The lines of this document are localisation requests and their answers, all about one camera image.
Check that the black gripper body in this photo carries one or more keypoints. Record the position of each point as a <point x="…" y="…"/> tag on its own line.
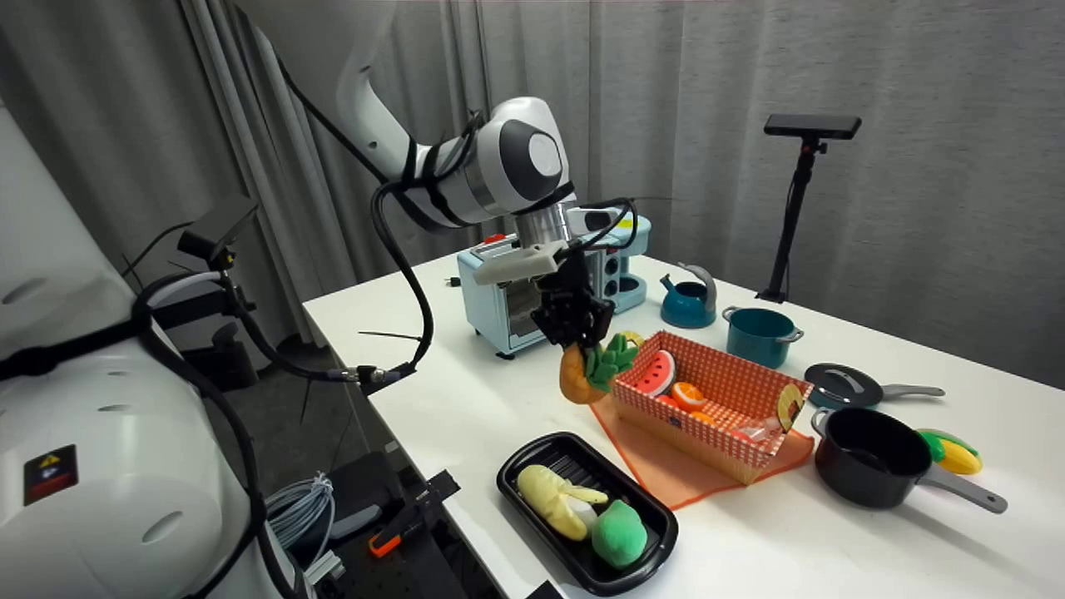
<point x="569" y="302"/>

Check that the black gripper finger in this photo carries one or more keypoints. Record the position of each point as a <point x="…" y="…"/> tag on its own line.
<point x="593" y="326"/>
<point x="558" y="330"/>

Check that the stuffed orange pineapple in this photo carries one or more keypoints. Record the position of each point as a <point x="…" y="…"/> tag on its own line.
<point x="588" y="374"/>

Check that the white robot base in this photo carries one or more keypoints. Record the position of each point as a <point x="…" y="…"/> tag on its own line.
<point x="111" y="478"/>

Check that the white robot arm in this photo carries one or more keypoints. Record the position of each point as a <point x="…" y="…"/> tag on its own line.
<point x="499" y="166"/>

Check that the stuffed watermelon slice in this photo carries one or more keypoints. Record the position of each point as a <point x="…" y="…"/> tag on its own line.
<point x="658" y="374"/>

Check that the stuffed orange slice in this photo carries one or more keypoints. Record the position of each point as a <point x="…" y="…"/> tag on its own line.
<point x="688" y="397"/>

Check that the orange woven basket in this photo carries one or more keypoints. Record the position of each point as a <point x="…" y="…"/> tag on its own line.
<point x="723" y="379"/>

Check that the yellow stuffed banana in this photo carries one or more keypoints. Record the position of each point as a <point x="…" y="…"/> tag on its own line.
<point x="568" y="508"/>

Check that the green stuffed vegetable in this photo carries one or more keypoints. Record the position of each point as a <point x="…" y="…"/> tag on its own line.
<point x="617" y="535"/>

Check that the stuffed corn cob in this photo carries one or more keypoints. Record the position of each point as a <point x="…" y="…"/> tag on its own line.
<point x="953" y="455"/>

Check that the light blue toy oven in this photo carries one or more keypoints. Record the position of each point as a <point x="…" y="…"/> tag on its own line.
<point x="499" y="287"/>

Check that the teal toy kettle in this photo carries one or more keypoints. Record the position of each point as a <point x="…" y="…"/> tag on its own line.
<point x="691" y="302"/>

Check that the black plastic tray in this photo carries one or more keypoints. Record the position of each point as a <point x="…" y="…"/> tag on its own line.
<point x="579" y="463"/>

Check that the teal toy pot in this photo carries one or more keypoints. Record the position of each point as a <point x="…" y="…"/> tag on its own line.
<point x="759" y="333"/>

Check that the grey toy frying pan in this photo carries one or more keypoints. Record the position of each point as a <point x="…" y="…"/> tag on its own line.
<point x="835" y="383"/>

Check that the black saucepan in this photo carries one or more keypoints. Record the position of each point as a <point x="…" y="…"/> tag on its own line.
<point x="875" y="461"/>

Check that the black camera stand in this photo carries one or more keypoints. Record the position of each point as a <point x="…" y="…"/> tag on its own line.
<point x="813" y="134"/>

